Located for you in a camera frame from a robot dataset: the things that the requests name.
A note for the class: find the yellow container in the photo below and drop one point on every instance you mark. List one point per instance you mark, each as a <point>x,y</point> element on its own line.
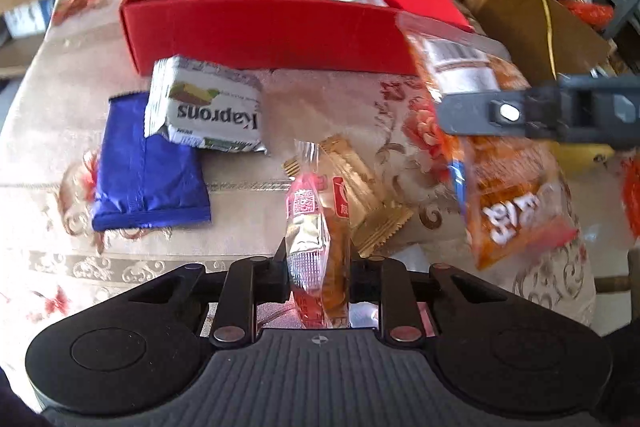
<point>585,154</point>

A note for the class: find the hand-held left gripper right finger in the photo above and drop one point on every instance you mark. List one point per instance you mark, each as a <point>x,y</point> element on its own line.
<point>365,277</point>

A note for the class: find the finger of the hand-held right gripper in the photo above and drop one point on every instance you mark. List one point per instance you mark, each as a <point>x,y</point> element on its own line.
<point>550,112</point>
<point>458,179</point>

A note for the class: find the blue snack packet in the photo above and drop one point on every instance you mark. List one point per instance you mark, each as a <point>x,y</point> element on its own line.
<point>145,167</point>

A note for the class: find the brown cardboard box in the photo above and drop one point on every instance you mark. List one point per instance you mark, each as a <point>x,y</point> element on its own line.
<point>505,22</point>

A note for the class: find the gold snack packet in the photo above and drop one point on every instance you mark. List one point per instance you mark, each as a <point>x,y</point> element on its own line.
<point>370,207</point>

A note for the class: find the red plastic bag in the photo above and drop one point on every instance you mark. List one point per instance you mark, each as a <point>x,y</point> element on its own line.
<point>590,12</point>

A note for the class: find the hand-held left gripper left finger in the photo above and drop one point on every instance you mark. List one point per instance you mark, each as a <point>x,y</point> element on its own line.
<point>265,277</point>

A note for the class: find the floral patterned tablecloth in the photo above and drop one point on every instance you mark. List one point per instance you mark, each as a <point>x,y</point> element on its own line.
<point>50,132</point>

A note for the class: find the white wafer packet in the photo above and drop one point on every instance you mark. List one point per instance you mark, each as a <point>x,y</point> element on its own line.
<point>210,107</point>

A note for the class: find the orange snack packet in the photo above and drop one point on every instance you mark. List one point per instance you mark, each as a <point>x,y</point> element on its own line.
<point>505,187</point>

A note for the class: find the white and blue box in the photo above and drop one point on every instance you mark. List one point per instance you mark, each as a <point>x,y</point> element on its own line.
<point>30,17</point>

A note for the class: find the clear round pastry packet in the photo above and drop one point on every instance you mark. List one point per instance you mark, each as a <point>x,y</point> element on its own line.
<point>312,227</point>

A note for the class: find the red cardboard box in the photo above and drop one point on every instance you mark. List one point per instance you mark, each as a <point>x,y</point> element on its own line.
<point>250,37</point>

